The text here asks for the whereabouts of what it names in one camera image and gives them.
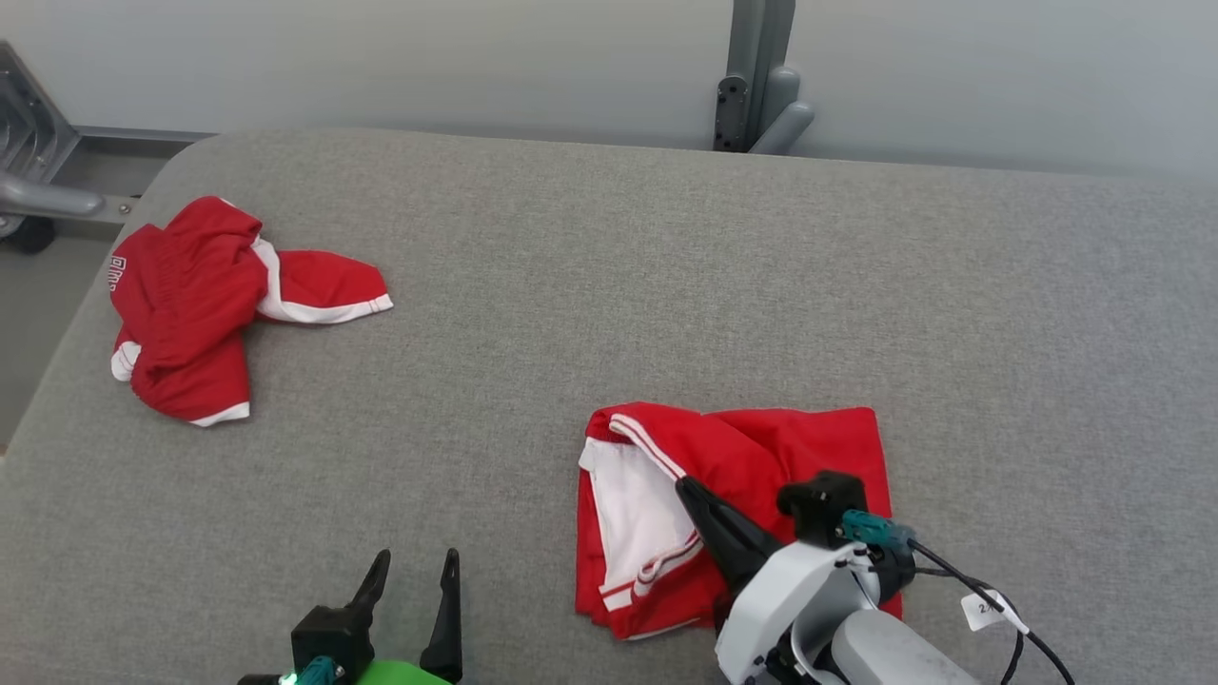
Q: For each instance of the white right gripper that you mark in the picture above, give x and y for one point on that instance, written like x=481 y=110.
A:
x=790 y=599

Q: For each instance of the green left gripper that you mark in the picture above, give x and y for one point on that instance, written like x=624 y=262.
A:
x=404 y=674

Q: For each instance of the red basketball jersey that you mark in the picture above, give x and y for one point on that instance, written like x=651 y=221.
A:
x=761 y=447

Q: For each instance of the red shorts white trim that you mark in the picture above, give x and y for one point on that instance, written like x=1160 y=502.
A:
x=190 y=295

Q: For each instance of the grey metal stand base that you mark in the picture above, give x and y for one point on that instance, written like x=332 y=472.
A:
x=29 y=143

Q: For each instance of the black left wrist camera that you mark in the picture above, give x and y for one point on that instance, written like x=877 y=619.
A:
x=333 y=642

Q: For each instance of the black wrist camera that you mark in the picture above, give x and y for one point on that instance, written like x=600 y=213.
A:
x=333 y=642
x=823 y=504

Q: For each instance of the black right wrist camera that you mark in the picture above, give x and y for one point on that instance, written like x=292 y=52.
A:
x=823 y=504

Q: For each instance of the grey metal partition post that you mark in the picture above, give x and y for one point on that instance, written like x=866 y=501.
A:
x=752 y=67

